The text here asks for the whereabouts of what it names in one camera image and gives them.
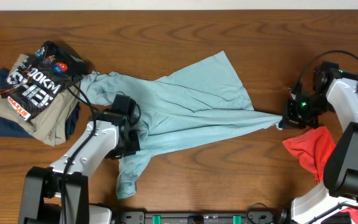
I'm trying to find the light blue t-shirt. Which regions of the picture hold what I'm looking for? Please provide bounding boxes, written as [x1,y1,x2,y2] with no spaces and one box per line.
[80,52,281,199]

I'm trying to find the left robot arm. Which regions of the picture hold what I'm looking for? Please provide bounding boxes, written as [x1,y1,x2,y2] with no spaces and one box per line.
[18,110,140,223]

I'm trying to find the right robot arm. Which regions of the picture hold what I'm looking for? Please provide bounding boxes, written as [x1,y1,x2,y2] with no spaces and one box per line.
[278,68,358,223]

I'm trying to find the red t-shirt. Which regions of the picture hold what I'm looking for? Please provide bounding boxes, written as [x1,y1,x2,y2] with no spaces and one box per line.
[282,126,358,223]

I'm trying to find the black printed folded shirt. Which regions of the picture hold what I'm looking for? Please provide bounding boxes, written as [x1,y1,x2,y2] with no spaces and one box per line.
[0,41,87,121]

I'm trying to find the navy blue folded garment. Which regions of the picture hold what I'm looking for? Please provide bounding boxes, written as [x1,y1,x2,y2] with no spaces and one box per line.
[0,68,80,138]

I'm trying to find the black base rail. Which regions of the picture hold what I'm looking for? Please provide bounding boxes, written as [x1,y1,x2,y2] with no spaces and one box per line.
[88,203,352,224]

